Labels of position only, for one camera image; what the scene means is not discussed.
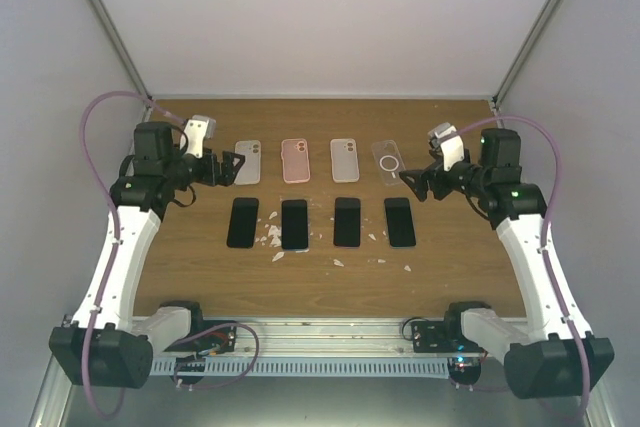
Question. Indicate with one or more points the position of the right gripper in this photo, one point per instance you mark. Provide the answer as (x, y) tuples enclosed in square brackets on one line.
[(422, 187)]

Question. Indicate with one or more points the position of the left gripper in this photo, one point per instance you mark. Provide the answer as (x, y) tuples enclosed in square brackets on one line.
[(227, 175)]

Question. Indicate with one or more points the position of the clear magsafe phone case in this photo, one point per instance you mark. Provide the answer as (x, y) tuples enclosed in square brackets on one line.
[(389, 162)]

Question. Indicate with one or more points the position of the bare black phone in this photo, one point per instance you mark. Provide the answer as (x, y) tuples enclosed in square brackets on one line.
[(399, 220)]

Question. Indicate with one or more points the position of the cream cased phone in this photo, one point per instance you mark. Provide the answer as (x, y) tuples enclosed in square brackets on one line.
[(344, 160)]

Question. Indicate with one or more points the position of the purple phone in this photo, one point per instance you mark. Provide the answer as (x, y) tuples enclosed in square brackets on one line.
[(347, 222)]

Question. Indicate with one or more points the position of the blue phone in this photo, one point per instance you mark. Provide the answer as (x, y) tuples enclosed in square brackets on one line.
[(294, 225)]

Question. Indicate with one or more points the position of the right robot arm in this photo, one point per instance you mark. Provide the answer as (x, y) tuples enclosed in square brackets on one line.
[(557, 353)]

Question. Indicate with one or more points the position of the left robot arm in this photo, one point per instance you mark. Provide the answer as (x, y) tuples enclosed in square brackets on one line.
[(102, 345)]

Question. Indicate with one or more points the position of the white debris pile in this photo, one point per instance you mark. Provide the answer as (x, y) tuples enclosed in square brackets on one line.
[(269, 235)]

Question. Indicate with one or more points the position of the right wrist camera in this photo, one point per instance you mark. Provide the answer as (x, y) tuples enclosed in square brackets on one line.
[(445, 140)]

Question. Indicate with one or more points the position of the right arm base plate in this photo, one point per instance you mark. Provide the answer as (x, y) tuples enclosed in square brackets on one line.
[(428, 336)]

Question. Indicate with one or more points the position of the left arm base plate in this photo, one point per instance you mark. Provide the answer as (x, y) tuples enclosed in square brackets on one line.
[(222, 340)]

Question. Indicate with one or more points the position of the aluminium front rail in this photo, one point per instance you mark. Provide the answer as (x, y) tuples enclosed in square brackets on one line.
[(329, 337)]

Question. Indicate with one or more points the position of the slotted cable duct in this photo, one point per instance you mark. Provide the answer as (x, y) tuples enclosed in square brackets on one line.
[(308, 367)]

